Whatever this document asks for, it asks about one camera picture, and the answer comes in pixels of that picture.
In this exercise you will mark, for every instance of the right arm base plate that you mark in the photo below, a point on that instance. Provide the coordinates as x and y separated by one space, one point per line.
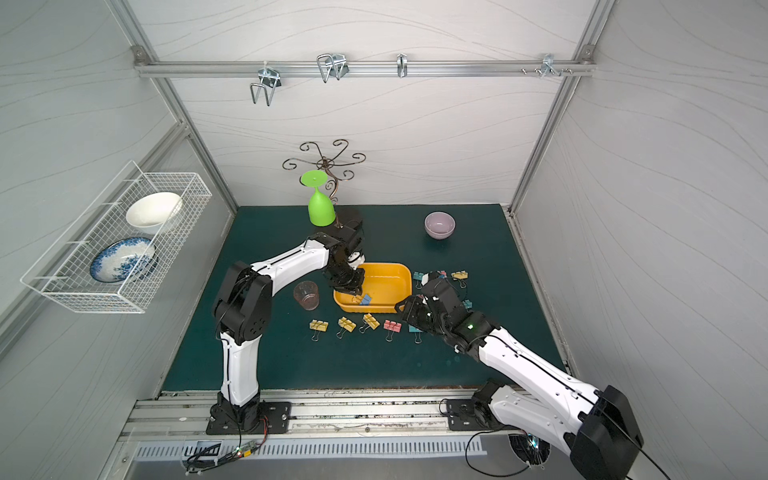
471 414

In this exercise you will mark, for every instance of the blue patterned ceramic plate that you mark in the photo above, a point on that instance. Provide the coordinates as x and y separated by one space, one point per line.
126 257

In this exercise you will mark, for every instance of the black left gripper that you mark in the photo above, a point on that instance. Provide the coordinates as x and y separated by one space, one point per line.
345 279

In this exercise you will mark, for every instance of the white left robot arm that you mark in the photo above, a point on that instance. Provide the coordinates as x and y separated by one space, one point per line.
243 306

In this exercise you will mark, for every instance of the metal bracket hook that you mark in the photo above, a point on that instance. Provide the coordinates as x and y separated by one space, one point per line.
547 68

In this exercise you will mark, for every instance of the yellow binder clip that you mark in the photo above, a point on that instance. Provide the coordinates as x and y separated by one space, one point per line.
369 323
461 278
345 326
318 328

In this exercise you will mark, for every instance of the yellow plastic storage box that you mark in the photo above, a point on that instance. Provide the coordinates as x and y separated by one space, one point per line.
387 284

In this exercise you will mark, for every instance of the white ceramic bowl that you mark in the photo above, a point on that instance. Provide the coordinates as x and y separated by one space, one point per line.
155 213

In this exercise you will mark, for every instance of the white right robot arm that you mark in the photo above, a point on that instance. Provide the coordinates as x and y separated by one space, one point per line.
596 428

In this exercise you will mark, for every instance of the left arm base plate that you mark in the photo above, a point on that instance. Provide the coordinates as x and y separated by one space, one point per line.
253 418

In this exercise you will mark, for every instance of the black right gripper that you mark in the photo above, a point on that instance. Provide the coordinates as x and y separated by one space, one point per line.
422 310

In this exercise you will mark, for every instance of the small metal hook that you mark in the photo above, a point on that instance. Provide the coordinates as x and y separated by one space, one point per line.
402 65

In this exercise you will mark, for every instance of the metal double hook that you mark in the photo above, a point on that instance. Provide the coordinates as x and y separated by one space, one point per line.
268 80

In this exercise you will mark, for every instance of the pink binder clip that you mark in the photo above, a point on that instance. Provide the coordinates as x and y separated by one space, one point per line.
391 328

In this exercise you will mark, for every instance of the aluminium cross rail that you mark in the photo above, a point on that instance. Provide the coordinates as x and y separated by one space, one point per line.
357 69

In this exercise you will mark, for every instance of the metal loop hook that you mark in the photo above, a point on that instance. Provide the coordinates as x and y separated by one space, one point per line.
332 65

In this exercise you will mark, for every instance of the green plastic goblet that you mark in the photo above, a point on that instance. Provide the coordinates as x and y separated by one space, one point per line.
320 207

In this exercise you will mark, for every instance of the dark metal cup stand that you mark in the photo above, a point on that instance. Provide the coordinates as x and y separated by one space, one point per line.
337 169

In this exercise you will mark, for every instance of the small brown glass cup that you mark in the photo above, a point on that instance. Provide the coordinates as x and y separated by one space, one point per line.
306 294

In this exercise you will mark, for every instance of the lilac ceramic bowl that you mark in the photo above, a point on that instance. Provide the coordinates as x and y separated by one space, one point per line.
439 225

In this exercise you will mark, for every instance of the white wire wall basket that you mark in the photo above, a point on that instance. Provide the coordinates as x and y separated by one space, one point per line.
62 275

